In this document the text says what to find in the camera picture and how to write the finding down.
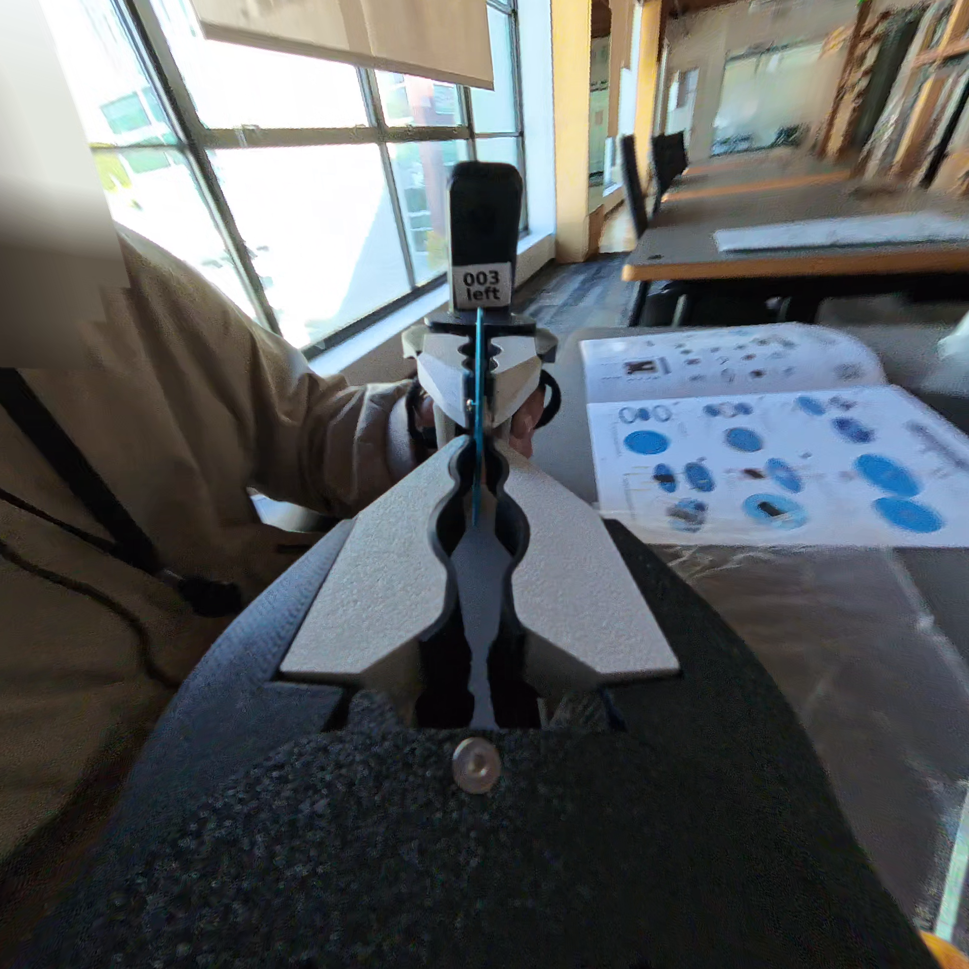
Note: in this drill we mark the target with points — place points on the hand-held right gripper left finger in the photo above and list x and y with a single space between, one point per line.
378 590

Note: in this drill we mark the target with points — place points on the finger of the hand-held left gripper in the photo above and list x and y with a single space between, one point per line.
515 378
439 371

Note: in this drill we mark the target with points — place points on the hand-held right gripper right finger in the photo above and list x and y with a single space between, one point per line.
590 598

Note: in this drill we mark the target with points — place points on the blue round metal plate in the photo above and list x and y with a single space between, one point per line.
478 462

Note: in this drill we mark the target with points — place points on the person's left forearm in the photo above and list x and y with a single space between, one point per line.
325 439

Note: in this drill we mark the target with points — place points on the person's left hand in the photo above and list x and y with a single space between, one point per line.
526 431

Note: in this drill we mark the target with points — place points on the black monitor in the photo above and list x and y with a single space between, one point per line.
634 185
670 163

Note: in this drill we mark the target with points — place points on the large grid window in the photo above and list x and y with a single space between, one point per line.
303 212

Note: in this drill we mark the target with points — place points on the long wood-edged table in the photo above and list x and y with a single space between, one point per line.
681 242

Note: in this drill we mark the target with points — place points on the white instruction booklet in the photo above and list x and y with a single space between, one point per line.
757 454

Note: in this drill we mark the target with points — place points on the tan roller blind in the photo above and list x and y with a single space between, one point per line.
341 30

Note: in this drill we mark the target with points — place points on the clear plastic bag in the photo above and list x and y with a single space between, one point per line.
833 643

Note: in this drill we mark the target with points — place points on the white paper sheets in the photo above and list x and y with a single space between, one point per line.
833 233

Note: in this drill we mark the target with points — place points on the wooden storage rack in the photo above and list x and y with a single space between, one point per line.
908 91

